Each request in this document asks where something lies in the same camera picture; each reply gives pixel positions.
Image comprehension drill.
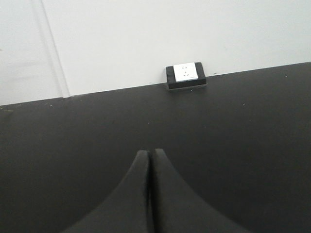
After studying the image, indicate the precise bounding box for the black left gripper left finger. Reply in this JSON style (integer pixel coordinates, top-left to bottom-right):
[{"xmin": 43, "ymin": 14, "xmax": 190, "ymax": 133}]
[{"xmin": 64, "ymin": 150, "xmax": 150, "ymax": 233}]

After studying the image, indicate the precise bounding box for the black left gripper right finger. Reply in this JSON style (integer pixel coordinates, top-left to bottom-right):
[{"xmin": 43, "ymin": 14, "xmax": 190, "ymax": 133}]
[{"xmin": 151, "ymin": 149, "xmax": 248, "ymax": 233}]

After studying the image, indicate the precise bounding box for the white socket in black box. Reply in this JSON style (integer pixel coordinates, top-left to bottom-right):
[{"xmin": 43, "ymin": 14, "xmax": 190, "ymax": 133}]
[{"xmin": 165, "ymin": 62, "xmax": 207, "ymax": 90}]

